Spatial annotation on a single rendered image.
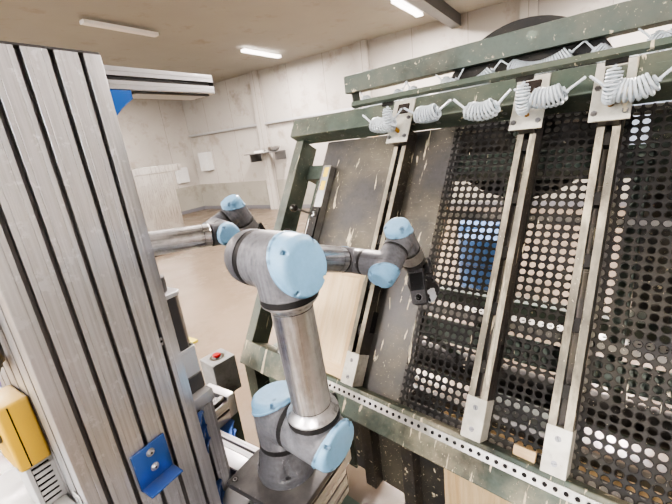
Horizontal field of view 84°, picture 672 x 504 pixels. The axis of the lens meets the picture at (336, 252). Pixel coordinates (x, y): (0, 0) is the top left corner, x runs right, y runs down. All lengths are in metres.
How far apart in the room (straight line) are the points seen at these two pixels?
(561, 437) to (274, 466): 0.76
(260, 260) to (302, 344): 0.19
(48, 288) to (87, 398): 0.21
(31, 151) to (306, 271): 0.47
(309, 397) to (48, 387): 0.45
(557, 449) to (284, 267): 0.92
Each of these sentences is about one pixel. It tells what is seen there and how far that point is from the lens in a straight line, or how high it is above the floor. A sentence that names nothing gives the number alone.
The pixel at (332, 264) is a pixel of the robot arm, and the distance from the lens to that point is 0.97.
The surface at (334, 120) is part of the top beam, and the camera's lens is 1.92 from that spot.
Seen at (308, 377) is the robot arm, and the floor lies 1.39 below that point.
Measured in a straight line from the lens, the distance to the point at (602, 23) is 1.97.
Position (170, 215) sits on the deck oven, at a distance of 8.50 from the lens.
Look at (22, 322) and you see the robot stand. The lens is 0.77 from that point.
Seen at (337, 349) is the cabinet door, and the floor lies 0.98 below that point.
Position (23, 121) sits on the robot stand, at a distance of 0.77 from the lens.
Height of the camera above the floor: 1.83
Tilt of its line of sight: 17 degrees down
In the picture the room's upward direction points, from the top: 7 degrees counter-clockwise
